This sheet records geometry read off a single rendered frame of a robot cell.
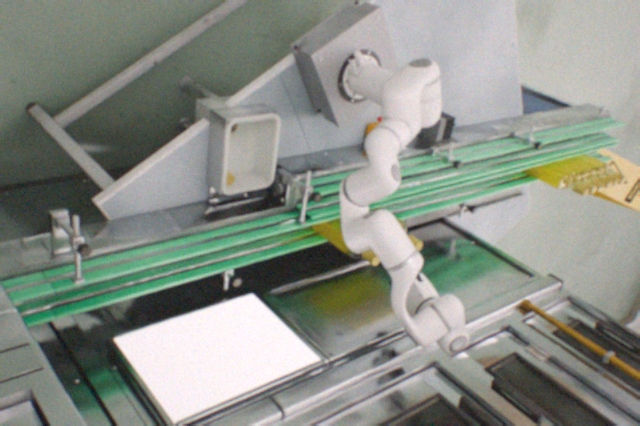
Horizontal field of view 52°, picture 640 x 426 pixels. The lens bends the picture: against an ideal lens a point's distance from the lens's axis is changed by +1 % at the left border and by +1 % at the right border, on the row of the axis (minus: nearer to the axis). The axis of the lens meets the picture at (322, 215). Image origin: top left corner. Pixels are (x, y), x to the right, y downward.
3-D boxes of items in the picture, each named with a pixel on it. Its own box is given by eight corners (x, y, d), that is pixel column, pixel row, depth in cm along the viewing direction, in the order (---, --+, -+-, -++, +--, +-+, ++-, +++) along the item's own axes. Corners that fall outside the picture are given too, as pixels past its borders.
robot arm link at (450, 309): (431, 327, 147) (465, 302, 148) (407, 300, 155) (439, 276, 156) (451, 362, 157) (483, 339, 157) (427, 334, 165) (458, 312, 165)
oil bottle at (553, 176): (519, 170, 267) (579, 200, 249) (523, 158, 264) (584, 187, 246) (527, 168, 270) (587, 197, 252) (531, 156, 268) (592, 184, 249)
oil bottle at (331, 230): (307, 225, 201) (351, 259, 187) (309, 209, 198) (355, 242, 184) (321, 221, 204) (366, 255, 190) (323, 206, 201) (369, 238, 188)
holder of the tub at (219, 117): (204, 199, 188) (218, 211, 182) (210, 109, 175) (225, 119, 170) (254, 189, 198) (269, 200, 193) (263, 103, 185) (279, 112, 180)
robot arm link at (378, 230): (438, 225, 154) (395, 239, 166) (389, 151, 151) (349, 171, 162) (403, 264, 144) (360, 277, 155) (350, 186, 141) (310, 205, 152)
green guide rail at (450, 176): (295, 207, 193) (312, 219, 188) (296, 204, 193) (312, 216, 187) (602, 134, 299) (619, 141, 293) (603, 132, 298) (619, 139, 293)
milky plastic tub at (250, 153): (205, 184, 185) (221, 197, 179) (210, 108, 174) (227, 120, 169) (257, 174, 195) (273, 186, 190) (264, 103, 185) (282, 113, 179)
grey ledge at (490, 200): (336, 230, 226) (357, 246, 219) (340, 208, 222) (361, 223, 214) (503, 184, 283) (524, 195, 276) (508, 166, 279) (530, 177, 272)
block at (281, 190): (270, 197, 194) (283, 208, 190) (273, 169, 190) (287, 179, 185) (279, 195, 197) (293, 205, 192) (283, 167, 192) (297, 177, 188)
